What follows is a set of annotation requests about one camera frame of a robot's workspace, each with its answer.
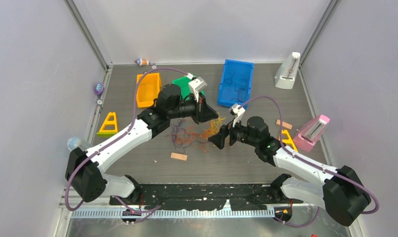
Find blue plastic bin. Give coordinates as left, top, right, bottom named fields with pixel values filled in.
left=217, top=59, right=254, bottom=107

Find wooden block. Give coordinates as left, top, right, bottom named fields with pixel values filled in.
left=276, top=119, right=293, bottom=130
left=170, top=153, right=188, bottom=161

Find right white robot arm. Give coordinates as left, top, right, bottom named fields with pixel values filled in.
left=208, top=116, right=372, bottom=227

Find purple round toy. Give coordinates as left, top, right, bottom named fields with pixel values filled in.
left=94, top=82, right=105, bottom=96

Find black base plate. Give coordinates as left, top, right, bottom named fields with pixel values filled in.
left=123, top=184, right=290, bottom=211

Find pink metronome box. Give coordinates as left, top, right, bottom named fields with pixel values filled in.
left=293, top=115, right=330, bottom=152

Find clear plastic bottle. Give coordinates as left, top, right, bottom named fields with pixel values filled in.
left=67, top=137, right=91, bottom=152

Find orange plastic bin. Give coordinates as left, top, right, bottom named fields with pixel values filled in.
left=136, top=73, right=162, bottom=108

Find green plastic bin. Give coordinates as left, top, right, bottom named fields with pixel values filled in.
left=172, top=75, right=204, bottom=101

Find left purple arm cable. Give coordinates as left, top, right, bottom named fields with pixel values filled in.
left=64, top=68, right=191, bottom=225

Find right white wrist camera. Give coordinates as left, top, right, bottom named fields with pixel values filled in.
left=228, top=103, right=246, bottom=127

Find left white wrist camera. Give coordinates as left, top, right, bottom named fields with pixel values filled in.
left=187, top=73, right=208, bottom=95

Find white metronome box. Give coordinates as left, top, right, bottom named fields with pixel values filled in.
left=275, top=52, right=301, bottom=89

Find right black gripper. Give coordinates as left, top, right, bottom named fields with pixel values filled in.
left=209, top=116, right=259, bottom=150

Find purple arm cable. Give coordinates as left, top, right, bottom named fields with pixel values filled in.
left=239, top=95, right=380, bottom=228
left=64, top=68, right=191, bottom=225

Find yellow triangle block left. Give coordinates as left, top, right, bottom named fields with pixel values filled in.
left=96, top=112, right=118, bottom=137

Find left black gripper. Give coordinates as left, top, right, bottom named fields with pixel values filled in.
left=168, top=91, right=218, bottom=124

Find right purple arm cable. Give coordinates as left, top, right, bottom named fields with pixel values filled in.
left=239, top=95, right=380, bottom=228

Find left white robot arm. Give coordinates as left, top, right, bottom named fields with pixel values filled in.
left=65, top=84, right=218, bottom=204

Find yellow triangle block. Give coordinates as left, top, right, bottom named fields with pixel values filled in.
left=96, top=112, right=118, bottom=137
left=279, top=129, right=298, bottom=152

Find wooden block right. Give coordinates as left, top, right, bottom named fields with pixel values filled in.
left=276, top=119, right=293, bottom=130

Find wooden block centre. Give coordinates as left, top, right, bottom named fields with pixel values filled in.
left=170, top=153, right=188, bottom=161

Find dark cable in blue bin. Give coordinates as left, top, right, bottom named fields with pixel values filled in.
left=225, top=72, right=247, bottom=103

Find small clown figurine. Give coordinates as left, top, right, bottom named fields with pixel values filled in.
left=134, top=58, right=150, bottom=66

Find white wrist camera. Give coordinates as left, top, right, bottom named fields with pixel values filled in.
left=187, top=73, right=208, bottom=95
left=228, top=103, right=246, bottom=127

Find yellow triangle block right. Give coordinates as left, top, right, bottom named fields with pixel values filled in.
left=279, top=129, right=298, bottom=152

